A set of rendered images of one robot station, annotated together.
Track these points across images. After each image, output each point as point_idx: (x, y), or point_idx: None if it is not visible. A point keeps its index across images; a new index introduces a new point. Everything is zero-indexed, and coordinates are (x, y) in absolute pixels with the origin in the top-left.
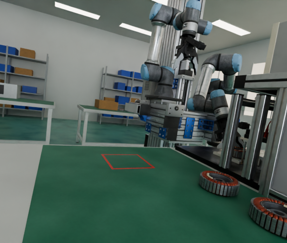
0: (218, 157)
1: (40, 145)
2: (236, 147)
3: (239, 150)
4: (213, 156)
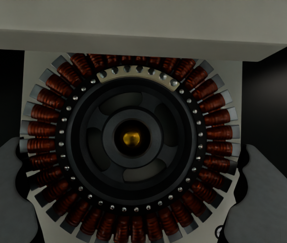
0: (272, 154)
1: None
2: (76, 197)
3: (201, 68)
4: None
